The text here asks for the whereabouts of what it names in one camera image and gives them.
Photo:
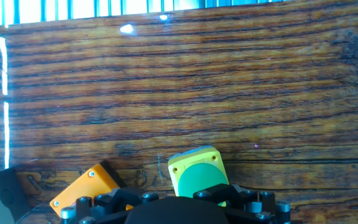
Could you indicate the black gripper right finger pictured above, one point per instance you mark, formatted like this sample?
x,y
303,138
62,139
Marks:
x,y
250,202

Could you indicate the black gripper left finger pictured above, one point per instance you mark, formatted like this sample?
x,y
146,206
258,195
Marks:
x,y
104,202

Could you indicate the orange box red button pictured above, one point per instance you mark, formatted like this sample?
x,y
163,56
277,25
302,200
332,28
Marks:
x,y
82,189

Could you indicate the yellow box green button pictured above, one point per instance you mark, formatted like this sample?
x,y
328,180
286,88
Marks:
x,y
197,180

